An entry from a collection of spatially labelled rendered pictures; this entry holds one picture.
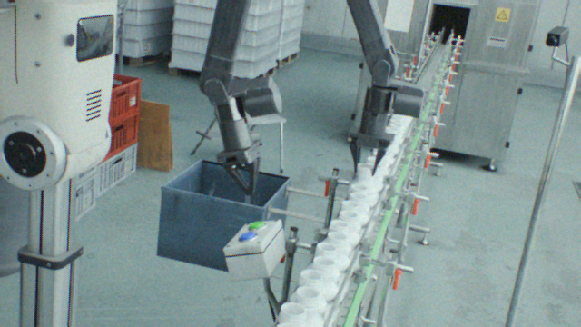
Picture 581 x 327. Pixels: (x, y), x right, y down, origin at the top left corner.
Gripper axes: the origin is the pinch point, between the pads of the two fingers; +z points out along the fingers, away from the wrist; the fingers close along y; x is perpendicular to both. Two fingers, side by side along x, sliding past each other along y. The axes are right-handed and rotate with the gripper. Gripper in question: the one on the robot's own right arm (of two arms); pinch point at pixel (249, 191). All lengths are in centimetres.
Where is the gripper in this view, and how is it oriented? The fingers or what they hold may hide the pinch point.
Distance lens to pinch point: 139.1
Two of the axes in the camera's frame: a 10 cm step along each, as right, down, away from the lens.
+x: -9.5, 1.4, 2.9
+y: 2.5, -2.7, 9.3
